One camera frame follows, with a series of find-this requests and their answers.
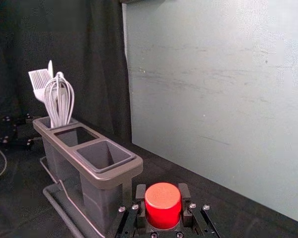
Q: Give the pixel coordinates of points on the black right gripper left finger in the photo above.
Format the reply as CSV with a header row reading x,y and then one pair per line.
x,y
132,220

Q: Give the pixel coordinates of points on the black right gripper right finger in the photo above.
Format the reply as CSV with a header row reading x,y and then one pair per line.
x,y
197,220

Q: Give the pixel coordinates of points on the grey three-compartment utensil holder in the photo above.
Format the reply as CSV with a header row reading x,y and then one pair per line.
x,y
99,178

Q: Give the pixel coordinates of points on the red plastic cylinder cap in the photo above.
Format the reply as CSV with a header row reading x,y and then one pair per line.
x,y
163,205

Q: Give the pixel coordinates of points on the pale grey silicone brush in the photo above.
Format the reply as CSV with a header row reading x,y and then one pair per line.
x,y
38,81

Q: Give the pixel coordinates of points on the white spatula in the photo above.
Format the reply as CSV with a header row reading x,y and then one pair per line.
x,y
50,67

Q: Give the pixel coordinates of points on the pale grey whisk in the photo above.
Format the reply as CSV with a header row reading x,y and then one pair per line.
x,y
60,104

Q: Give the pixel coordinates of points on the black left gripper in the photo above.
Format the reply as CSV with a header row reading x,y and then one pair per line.
x,y
10,131

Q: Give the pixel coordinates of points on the black rack with steel bars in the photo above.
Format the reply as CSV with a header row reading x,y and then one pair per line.
x,y
64,213

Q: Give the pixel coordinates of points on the black table cloth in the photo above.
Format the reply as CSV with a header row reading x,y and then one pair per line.
x,y
238,213

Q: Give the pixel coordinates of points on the black curtain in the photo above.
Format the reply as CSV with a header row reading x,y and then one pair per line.
x,y
64,37

